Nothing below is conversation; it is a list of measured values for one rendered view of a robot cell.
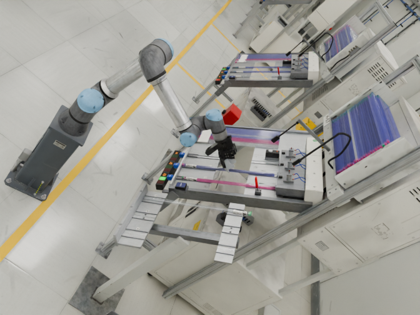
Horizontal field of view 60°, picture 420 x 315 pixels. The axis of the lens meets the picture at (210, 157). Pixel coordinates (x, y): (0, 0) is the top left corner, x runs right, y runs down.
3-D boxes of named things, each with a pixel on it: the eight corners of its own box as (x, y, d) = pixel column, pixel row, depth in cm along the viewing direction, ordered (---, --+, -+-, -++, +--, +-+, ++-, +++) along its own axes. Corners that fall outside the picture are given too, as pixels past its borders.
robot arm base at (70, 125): (53, 125, 180) (62, 114, 174) (64, 107, 191) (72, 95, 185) (81, 141, 186) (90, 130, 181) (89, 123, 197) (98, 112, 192)
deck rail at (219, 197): (169, 197, 188) (168, 187, 185) (170, 194, 190) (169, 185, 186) (310, 214, 173) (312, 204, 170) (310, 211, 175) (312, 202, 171)
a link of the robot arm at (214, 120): (205, 109, 183) (221, 106, 180) (212, 127, 188) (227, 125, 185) (202, 115, 177) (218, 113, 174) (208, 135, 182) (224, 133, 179)
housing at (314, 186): (302, 212, 176) (305, 189, 168) (304, 157, 215) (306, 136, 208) (319, 214, 174) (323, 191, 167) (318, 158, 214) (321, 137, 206)
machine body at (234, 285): (139, 273, 231) (201, 232, 198) (173, 202, 288) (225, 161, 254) (214, 328, 247) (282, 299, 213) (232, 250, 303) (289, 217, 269)
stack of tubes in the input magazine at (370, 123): (335, 173, 162) (391, 140, 147) (331, 120, 203) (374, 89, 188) (354, 191, 165) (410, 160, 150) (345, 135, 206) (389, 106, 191)
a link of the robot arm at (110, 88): (77, 96, 185) (154, 39, 159) (92, 85, 197) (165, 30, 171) (93, 115, 189) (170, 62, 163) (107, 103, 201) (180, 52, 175)
